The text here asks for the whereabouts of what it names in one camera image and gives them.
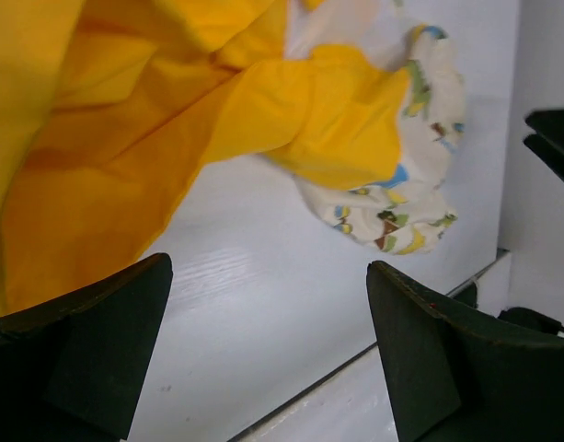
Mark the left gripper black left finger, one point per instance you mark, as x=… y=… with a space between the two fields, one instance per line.
x=73 y=368

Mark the cream cartoon print yellow-lined jacket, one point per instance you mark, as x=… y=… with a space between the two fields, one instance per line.
x=110 y=109

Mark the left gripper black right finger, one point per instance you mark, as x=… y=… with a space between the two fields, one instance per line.
x=454 y=373

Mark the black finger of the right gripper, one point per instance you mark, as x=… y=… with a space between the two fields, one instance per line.
x=547 y=139

